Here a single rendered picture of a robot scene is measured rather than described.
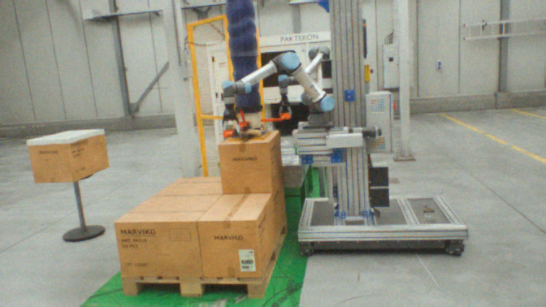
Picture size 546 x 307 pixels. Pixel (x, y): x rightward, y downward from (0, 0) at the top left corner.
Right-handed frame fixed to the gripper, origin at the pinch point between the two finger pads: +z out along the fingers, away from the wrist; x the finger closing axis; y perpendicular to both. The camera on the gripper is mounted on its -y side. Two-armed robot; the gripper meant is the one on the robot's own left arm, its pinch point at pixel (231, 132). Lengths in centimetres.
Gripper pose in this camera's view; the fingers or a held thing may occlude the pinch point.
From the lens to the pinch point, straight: 295.2
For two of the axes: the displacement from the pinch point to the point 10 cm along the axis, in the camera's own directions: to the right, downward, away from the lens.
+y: 1.6, -2.0, 9.7
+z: 0.7, 9.8, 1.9
